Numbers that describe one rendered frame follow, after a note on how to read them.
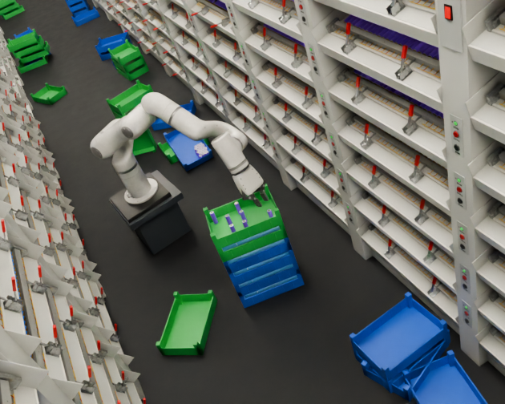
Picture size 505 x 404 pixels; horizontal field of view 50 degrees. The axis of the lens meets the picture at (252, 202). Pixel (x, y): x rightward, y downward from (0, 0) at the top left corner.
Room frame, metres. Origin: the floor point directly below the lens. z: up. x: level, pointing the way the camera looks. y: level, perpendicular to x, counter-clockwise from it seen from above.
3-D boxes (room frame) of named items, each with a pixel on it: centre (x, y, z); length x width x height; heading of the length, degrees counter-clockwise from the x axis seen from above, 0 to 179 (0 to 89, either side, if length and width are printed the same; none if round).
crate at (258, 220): (1.81, 0.06, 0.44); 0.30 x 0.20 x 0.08; 91
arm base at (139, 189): (2.45, 0.54, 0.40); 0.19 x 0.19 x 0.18
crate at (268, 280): (1.81, 0.06, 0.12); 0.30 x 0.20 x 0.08; 91
